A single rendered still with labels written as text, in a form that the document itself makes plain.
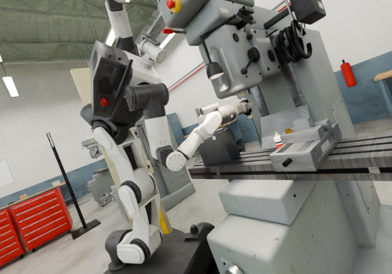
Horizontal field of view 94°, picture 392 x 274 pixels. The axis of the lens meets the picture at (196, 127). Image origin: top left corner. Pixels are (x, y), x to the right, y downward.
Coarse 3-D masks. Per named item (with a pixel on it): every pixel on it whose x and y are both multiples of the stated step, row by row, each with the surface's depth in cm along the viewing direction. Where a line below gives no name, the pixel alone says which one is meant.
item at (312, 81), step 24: (312, 48) 113; (288, 72) 111; (312, 72) 104; (264, 96) 126; (288, 96) 115; (312, 96) 106; (336, 96) 124; (336, 120) 111; (360, 192) 111; (360, 216) 106; (360, 240) 109
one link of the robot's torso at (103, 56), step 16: (96, 48) 77; (112, 48) 83; (96, 64) 72; (112, 64) 72; (128, 64) 71; (144, 64) 85; (96, 80) 73; (112, 80) 76; (128, 80) 76; (144, 80) 79; (160, 80) 84; (96, 96) 77; (112, 96) 80; (96, 112) 82; (112, 112) 85; (128, 112) 87
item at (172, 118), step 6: (168, 114) 813; (174, 114) 835; (168, 120) 807; (174, 120) 828; (174, 126) 821; (174, 132) 814; (180, 132) 833; (180, 138) 826; (180, 144) 820; (144, 156) 895
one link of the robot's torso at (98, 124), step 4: (100, 120) 100; (96, 124) 100; (100, 124) 98; (104, 124) 98; (104, 128) 97; (108, 128) 97; (112, 128) 98; (108, 132) 97; (112, 132) 98; (116, 132) 99; (112, 136) 98
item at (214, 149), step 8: (216, 136) 111; (224, 136) 110; (232, 136) 116; (208, 144) 116; (216, 144) 112; (224, 144) 109; (232, 144) 114; (200, 152) 122; (208, 152) 118; (216, 152) 114; (224, 152) 110; (232, 152) 112; (208, 160) 120; (216, 160) 115; (224, 160) 112; (232, 160) 109
